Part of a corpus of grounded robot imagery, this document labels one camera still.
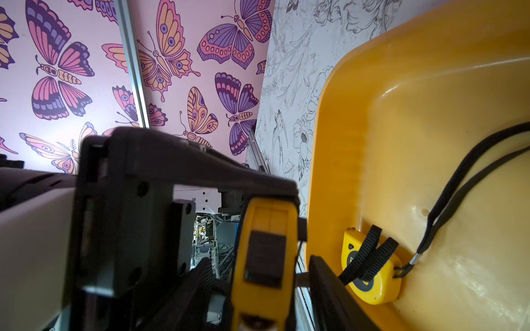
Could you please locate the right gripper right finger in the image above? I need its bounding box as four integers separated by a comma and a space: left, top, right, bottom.
309, 256, 379, 331

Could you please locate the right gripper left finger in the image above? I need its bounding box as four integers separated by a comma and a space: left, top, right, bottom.
137, 258, 229, 330

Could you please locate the small yellow tape measure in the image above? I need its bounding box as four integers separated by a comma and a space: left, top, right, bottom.
338, 226, 402, 306

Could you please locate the black round tape measure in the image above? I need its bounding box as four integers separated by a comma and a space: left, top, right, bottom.
229, 197, 298, 330

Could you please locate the yellow storage tray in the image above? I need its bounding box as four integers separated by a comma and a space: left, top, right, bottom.
307, 1, 529, 330

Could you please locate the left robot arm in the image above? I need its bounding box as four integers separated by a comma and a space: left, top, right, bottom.
1, 127, 306, 330

